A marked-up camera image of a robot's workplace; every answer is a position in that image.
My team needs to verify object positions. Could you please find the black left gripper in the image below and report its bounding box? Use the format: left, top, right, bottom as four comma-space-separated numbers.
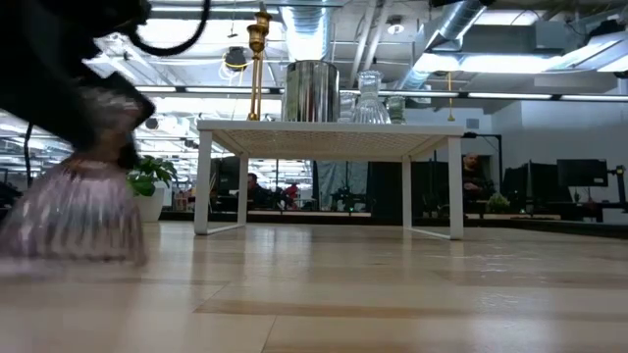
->
0, 0, 156, 171

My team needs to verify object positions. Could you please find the pink ribbed glass candle holder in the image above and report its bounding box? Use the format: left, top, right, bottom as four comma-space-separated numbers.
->
0, 87, 149, 269

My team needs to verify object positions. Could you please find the mercury glass holder with tag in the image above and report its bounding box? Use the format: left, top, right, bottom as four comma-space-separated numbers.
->
283, 59, 341, 123

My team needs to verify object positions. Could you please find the clear ribbed glass candle holder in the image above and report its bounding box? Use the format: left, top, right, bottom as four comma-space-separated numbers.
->
351, 70, 393, 126

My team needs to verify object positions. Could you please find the green plant in white pot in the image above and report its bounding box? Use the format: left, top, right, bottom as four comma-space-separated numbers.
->
126, 155, 179, 224

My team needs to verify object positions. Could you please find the black screen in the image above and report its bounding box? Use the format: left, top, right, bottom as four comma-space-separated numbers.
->
212, 156, 244, 198

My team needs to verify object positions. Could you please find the person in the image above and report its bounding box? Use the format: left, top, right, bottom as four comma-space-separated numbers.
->
460, 152, 496, 202
246, 172, 276, 211

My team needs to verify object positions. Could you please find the white perforated shelf table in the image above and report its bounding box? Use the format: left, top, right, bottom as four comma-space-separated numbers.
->
193, 120, 466, 241

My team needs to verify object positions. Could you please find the black cabinet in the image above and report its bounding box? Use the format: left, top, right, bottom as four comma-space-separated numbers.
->
367, 160, 502, 218

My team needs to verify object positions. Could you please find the brass hanging pendant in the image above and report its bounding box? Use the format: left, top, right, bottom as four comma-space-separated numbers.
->
445, 72, 457, 124

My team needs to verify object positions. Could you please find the long linear ceiling light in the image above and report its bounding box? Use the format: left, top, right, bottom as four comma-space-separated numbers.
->
134, 83, 628, 102

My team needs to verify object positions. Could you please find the small green desk plant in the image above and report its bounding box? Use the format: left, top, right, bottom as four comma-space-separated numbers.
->
487, 192, 512, 215

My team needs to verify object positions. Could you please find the dark computer monitor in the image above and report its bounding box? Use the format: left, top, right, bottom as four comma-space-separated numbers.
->
502, 164, 558, 202

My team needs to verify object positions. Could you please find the black computer monitor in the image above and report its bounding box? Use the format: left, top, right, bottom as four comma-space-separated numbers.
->
556, 159, 609, 188

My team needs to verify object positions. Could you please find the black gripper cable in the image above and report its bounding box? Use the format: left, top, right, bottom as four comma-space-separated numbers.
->
128, 0, 212, 58

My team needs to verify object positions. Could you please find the black ceiling device yellow cable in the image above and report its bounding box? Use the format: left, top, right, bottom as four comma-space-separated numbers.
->
224, 45, 249, 73

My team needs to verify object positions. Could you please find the silver spiral ceiling duct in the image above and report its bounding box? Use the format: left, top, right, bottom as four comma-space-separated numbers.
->
280, 0, 336, 63

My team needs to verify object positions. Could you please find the silver slanted ceiling duct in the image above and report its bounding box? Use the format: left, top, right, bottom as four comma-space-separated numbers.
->
394, 0, 495, 90

